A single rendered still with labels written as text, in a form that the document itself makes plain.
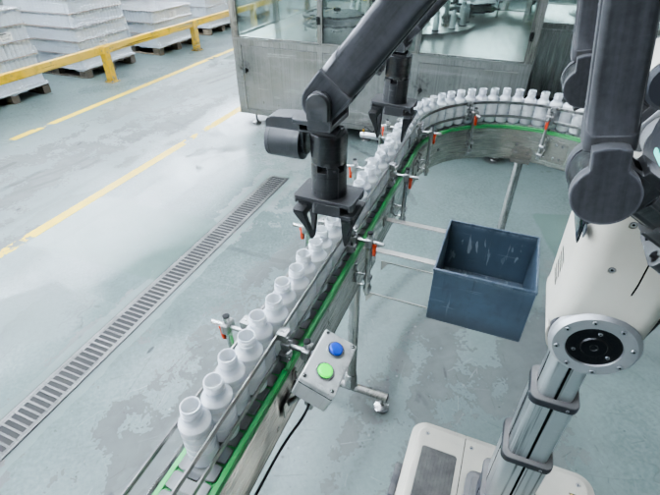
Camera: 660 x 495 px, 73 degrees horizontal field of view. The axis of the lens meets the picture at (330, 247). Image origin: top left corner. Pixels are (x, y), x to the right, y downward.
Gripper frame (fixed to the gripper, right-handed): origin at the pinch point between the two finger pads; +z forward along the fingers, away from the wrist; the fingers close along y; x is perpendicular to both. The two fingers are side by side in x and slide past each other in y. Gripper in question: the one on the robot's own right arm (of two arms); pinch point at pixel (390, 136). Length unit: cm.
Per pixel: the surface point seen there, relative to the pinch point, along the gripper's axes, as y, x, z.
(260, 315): 13, 46, 26
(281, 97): 189, -304, 113
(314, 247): 11.9, 19.3, 25.3
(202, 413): 11, 70, 27
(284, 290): 12.0, 36.8, 25.9
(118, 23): 537, -458, 102
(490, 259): -35, -41, 58
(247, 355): 11, 55, 28
